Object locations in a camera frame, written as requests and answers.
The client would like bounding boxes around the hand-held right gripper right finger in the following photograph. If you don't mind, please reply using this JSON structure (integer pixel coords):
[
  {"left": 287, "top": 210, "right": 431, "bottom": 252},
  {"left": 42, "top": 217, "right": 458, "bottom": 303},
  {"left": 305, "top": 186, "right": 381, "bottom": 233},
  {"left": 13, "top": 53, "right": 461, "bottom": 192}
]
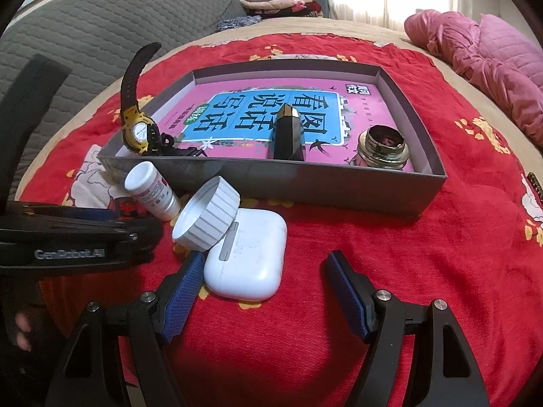
[{"left": 326, "top": 250, "right": 493, "bottom": 407}]

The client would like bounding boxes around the white ribbed jar lid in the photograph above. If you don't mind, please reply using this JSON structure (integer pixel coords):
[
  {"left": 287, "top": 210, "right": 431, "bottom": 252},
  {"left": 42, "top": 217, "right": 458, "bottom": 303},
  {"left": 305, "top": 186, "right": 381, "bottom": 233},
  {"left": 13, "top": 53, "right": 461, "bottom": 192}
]
[{"left": 172, "top": 177, "right": 241, "bottom": 253}]

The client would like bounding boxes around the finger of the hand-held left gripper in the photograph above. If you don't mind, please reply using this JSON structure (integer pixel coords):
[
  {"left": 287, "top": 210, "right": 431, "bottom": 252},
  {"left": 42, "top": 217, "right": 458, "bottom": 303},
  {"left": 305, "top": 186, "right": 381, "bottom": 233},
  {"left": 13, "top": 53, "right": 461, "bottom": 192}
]
[{"left": 15, "top": 201, "right": 125, "bottom": 224}]

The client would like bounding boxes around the pink and blue book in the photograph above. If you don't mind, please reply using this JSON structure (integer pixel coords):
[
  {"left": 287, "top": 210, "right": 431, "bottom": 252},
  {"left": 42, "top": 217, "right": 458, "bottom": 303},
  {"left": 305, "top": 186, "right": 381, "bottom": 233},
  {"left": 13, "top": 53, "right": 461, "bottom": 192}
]
[{"left": 148, "top": 78, "right": 414, "bottom": 174}]

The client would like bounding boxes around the person's left hand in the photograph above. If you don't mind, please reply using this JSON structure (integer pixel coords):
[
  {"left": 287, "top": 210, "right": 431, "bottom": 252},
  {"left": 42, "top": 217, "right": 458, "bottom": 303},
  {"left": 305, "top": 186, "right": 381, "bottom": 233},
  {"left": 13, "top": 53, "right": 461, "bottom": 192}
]
[{"left": 13, "top": 311, "right": 35, "bottom": 352}]

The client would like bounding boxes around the pink quilt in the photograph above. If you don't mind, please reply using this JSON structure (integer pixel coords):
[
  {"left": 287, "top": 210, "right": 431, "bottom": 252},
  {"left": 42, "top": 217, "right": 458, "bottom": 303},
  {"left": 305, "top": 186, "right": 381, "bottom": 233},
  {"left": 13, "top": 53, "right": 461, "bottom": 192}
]
[{"left": 404, "top": 8, "right": 543, "bottom": 149}]

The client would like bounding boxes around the small white pill bottle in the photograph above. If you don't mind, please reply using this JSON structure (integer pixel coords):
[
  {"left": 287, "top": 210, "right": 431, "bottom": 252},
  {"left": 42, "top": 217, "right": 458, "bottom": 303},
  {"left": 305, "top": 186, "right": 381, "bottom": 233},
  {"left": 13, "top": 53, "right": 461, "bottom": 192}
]
[{"left": 124, "top": 162, "right": 182, "bottom": 222}]

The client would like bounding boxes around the white earbuds case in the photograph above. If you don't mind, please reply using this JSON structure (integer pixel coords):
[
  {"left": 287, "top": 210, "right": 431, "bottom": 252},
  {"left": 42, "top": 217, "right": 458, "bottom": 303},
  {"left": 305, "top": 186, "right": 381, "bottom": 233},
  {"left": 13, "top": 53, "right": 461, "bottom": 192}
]
[{"left": 204, "top": 208, "right": 288, "bottom": 302}]

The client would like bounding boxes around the grey cardboard box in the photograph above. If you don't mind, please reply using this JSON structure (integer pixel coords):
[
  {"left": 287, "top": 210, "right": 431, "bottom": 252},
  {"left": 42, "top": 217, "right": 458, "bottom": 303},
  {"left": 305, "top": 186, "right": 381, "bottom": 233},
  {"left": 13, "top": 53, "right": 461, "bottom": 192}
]
[{"left": 98, "top": 59, "right": 449, "bottom": 222}]

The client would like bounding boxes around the blue patterned cloth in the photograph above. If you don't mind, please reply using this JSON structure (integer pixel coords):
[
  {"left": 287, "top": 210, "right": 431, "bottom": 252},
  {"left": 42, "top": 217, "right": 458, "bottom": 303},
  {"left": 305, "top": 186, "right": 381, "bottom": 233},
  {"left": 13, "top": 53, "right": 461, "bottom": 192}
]
[{"left": 216, "top": 15, "right": 264, "bottom": 33}]

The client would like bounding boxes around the black blanket label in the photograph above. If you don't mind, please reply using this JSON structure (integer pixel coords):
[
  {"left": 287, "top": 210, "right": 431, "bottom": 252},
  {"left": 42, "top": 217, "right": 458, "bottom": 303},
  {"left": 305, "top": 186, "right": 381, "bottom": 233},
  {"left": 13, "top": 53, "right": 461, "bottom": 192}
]
[{"left": 527, "top": 172, "right": 543, "bottom": 204}]

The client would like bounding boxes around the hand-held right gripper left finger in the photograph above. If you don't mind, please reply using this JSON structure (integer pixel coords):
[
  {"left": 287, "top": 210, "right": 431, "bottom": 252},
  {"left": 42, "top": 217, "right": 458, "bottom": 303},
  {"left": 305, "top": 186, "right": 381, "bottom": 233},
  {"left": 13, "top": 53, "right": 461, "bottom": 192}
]
[{"left": 44, "top": 250, "right": 207, "bottom": 407}]

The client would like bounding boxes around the red floral blanket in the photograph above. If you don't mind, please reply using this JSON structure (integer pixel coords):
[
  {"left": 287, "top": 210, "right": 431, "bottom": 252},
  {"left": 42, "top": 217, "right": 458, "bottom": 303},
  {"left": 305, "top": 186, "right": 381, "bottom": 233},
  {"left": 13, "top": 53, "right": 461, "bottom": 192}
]
[{"left": 17, "top": 34, "right": 543, "bottom": 407}]

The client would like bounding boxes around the beige bed cover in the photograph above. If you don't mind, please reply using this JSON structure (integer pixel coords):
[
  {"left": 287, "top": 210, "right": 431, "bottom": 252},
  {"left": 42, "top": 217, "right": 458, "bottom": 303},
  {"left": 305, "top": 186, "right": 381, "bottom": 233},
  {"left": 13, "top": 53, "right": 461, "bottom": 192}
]
[{"left": 8, "top": 17, "right": 543, "bottom": 204}]

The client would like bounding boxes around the black pointed crystal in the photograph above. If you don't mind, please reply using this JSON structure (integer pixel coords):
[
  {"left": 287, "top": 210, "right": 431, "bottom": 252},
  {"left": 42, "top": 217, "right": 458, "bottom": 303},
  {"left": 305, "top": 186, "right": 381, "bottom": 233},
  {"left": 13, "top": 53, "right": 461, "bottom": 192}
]
[{"left": 271, "top": 104, "right": 303, "bottom": 162}]

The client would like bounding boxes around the grey quilted headboard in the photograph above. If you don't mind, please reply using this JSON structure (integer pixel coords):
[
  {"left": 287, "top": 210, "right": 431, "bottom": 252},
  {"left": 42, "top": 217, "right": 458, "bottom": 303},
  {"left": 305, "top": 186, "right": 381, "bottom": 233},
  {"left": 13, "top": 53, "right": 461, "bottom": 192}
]
[{"left": 0, "top": 0, "right": 240, "bottom": 153}]

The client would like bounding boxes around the yellow and black wristwatch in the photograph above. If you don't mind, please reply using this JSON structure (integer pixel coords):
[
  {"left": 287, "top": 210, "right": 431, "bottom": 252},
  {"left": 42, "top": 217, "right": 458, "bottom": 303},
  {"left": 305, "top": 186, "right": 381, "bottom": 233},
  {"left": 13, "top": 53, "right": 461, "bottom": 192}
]
[{"left": 118, "top": 42, "right": 208, "bottom": 158}]

